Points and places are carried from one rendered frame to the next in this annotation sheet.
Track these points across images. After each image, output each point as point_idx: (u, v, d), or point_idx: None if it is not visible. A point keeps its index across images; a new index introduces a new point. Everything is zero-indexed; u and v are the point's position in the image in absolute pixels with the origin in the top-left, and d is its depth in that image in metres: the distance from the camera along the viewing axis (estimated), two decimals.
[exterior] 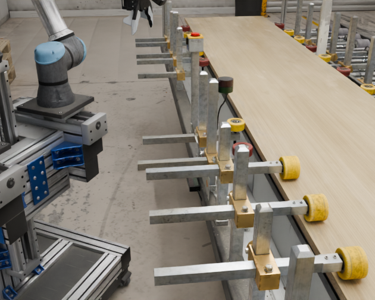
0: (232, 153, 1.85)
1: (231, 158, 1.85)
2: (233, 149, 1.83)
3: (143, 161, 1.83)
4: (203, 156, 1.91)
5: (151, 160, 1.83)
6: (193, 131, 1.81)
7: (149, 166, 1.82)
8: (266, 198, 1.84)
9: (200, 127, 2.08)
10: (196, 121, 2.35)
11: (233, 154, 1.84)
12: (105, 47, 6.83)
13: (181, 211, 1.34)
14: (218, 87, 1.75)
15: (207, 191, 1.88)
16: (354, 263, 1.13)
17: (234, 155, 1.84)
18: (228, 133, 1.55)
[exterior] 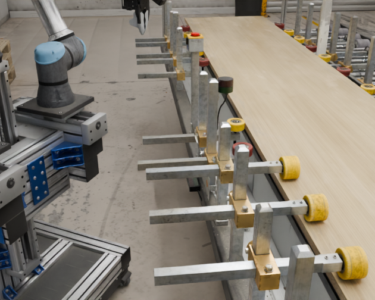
0: (232, 153, 1.85)
1: (231, 158, 1.85)
2: (233, 149, 1.83)
3: (143, 161, 1.83)
4: (203, 156, 1.91)
5: (151, 160, 1.83)
6: (193, 131, 1.81)
7: (149, 166, 1.82)
8: (266, 198, 1.84)
9: (200, 127, 2.08)
10: (196, 121, 2.35)
11: (233, 154, 1.84)
12: (105, 47, 6.83)
13: (181, 211, 1.34)
14: (218, 87, 1.75)
15: (207, 191, 1.88)
16: (354, 263, 1.13)
17: (234, 155, 1.84)
18: (228, 133, 1.55)
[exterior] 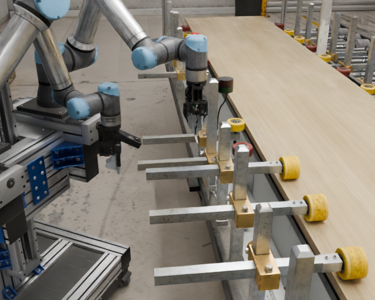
0: (232, 153, 1.85)
1: (231, 158, 1.85)
2: (233, 149, 1.83)
3: (143, 161, 1.83)
4: (203, 156, 1.91)
5: (151, 160, 1.83)
6: None
7: (149, 166, 1.82)
8: (266, 198, 1.84)
9: None
10: (196, 121, 2.35)
11: (233, 154, 1.84)
12: (105, 47, 6.83)
13: (181, 211, 1.34)
14: (218, 87, 1.75)
15: (207, 191, 1.88)
16: (354, 263, 1.13)
17: (234, 155, 1.84)
18: (228, 133, 1.55)
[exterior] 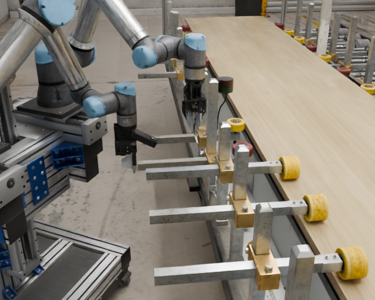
0: (232, 153, 1.85)
1: (231, 158, 1.85)
2: (233, 149, 1.83)
3: (143, 161, 1.83)
4: (203, 156, 1.91)
5: (151, 160, 1.83)
6: (193, 131, 1.81)
7: (149, 166, 1.82)
8: (266, 198, 1.84)
9: (200, 127, 2.08)
10: None
11: (233, 154, 1.84)
12: (105, 47, 6.83)
13: (181, 211, 1.34)
14: (218, 87, 1.75)
15: (207, 191, 1.88)
16: (354, 263, 1.13)
17: (234, 155, 1.84)
18: (228, 133, 1.55)
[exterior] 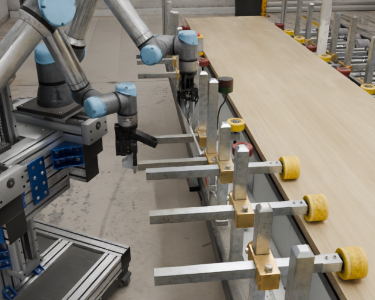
0: (232, 153, 1.85)
1: (231, 158, 1.85)
2: (233, 149, 1.83)
3: (143, 161, 1.83)
4: (203, 153, 1.91)
5: (151, 160, 1.83)
6: (188, 123, 1.96)
7: (149, 166, 1.82)
8: (266, 198, 1.84)
9: (200, 127, 2.08)
10: (196, 121, 2.35)
11: (233, 154, 1.84)
12: (105, 47, 6.83)
13: (181, 211, 1.34)
14: (218, 87, 1.75)
15: (207, 191, 1.88)
16: (354, 263, 1.13)
17: (234, 155, 1.84)
18: (228, 133, 1.55)
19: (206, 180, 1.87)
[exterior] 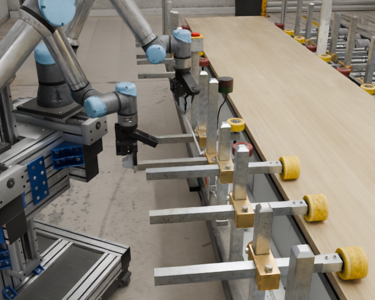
0: (232, 153, 1.85)
1: (231, 158, 1.85)
2: (233, 149, 1.83)
3: (143, 161, 1.83)
4: (203, 153, 1.91)
5: (151, 160, 1.83)
6: (188, 123, 1.96)
7: (149, 166, 1.82)
8: (266, 198, 1.84)
9: (200, 127, 2.08)
10: (196, 121, 2.35)
11: (233, 154, 1.84)
12: (105, 47, 6.83)
13: (181, 211, 1.34)
14: (218, 87, 1.75)
15: (207, 191, 1.88)
16: (354, 263, 1.13)
17: (234, 155, 1.84)
18: (228, 133, 1.55)
19: (206, 180, 1.87)
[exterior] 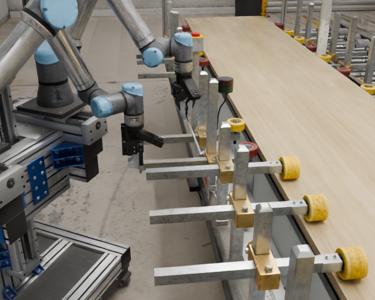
0: None
1: None
2: None
3: (149, 161, 1.83)
4: (203, 153, 1.91)
5: (156, 160, 1.84)
6: (188, 123, 1.96)
7: (155, 166, 1.82)
8: (266, 198, 1.84)
9: (200, 127, 2.08)
10: (196, 121, 2.35)
11: None
12: (105, 47, 6.83)
13: (181, 211, 1.34)
14: (218, 87, 1.75)
15: (207, 191, 1.88)
16: (354, 263, 1.13)
17: None
18: (228, 133, 1.55)
19: (206, 180, 1.87)
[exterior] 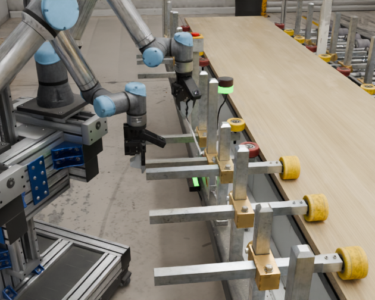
0: None
1: None
2: None
3: (150, 160, 1.83)
4: (203, 153, 1.91)
5: (158, 159, 1.84)
6: (188, 123, 1.96)
7: (156, 166, 1.82)
8: (266, 198, 1.84)
9: (200, 127, 2.08)
10: (196, 121, 2.35)
11: None
12: (105, 47, 6.83)
13: (181, 211, 1.34)
14: (218, 87, 1.75)
15: (207, 191, 1.88)
16: (354, 263, 1.13)
17: None
18: (228, 133, 1.55)
19: (206, 180, 1.87)
